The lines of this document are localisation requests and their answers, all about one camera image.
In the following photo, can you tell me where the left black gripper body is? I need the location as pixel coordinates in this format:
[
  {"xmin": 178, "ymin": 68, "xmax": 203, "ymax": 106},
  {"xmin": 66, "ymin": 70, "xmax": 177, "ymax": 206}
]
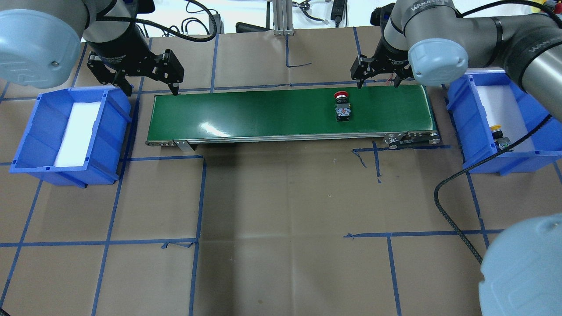
[{"xmin": 87, "ymin": 26, "xmax": 185, "ymax": 87}]

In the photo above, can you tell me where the aluminium frame post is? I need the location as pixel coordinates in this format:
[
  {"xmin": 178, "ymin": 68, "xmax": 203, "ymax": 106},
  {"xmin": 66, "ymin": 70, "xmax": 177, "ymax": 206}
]
[{"xmin": 267, "ymin": 0, "xmax": 295, "ymax": 36}]

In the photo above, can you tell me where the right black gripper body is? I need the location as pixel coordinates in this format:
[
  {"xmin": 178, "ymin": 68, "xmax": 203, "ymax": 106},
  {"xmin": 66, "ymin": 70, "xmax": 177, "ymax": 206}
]
[{"xmin": 350, "ymin": 36, "xmax": 414, "ymax": 80}]

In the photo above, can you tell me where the black braided cable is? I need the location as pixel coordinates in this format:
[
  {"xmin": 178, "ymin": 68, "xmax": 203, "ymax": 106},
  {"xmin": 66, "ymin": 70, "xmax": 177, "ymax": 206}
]
[{"xmin": 434, "ymin": 114, "xmax": 554, "ymax": 265}]

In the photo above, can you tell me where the white foam pad source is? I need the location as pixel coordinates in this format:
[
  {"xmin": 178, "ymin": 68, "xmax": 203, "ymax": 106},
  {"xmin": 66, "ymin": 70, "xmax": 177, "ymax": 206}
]
[{"xmin": 54, "ymin": 101, "xmax": 101, "ymax": 167}]

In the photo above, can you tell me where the blue destination bin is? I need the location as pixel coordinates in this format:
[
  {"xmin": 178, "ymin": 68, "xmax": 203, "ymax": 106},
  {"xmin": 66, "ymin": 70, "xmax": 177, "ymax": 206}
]
[{"xmin": 447, "ymin": 71, "xmax": 562, "ymax": 176}]

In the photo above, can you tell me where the red mushroom push button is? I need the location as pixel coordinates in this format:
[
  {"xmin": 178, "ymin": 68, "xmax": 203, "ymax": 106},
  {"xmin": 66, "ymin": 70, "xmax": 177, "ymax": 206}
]
[{"xmin": 334, "ymin": 91, "xmax": 352, "ymax": 122}]

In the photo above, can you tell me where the white foam pad destination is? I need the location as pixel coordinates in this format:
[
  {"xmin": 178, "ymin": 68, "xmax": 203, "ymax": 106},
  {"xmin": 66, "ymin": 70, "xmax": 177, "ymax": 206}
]
[{"xmin": 476, "ymin": 85, "xmax": 529, "ymax": 144}]

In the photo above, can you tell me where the yellow mushroom push button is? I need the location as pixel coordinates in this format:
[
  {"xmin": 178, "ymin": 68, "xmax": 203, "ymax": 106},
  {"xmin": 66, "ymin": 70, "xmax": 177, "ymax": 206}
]
[{"xmin": 490, "ymin": 124, "xmax": 512, "ymax": 151}]

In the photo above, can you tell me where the green conveyor belt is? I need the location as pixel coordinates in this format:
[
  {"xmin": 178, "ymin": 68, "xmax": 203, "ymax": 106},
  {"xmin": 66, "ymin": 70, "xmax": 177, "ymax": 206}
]
[{"xmin": 146, "ymin": 85, "xmax": 439, "ymax": 151}]

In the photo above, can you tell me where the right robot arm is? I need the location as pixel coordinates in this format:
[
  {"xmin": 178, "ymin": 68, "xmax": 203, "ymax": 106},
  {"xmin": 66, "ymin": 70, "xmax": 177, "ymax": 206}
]
[{"xmin": 350, "ymin": 0, "xmax": 561, "ymax": 316}]

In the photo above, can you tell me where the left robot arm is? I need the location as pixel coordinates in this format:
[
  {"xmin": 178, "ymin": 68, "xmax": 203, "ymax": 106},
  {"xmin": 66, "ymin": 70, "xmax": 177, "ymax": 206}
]
[{"xmin": 0, "ymin": 0, "xmax": 184, "ymax": 95}]

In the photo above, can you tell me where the blue bin with buttons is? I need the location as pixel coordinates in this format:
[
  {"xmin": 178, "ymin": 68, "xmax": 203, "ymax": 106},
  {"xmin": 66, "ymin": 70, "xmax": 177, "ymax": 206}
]
[{"xmin": 10, "ymin": 86, "xmax": 132, "ymax": 188}]

